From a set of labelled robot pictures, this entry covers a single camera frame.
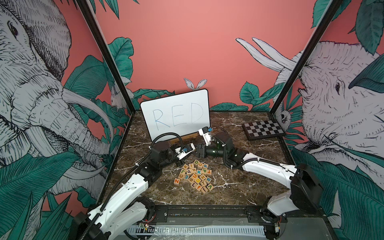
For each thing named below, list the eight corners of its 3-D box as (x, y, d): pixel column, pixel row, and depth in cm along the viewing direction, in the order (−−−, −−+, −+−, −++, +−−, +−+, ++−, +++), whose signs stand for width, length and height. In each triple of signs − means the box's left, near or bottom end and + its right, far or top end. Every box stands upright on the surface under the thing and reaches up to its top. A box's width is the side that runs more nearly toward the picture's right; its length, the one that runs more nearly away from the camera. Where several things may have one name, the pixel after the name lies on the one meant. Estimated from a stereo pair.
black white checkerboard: (248, 139, 105) (249, 137, 103) (241, 125, 114) (242, 123, 112) (283, 135, 108) (285, 133, 106) (274, 121, 117) (275, 119, 115)
